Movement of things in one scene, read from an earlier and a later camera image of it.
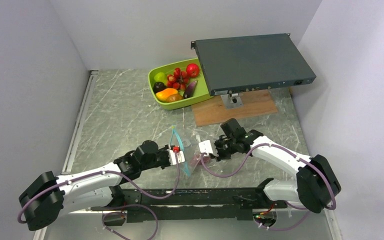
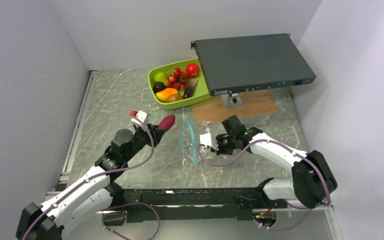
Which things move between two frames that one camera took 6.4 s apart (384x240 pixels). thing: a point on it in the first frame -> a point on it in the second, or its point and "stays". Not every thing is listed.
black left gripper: (164, 150) -> (156, 133)
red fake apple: (192, 70) stays
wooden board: (255, 103) stays
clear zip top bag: (190, 148) -> (190, 140)
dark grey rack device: (240, 64) stays
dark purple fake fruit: (158, 86) stays
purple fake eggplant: (190, 89) stays
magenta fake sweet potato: (196, 160) -> (166, 122)
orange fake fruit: (162, 95) stays
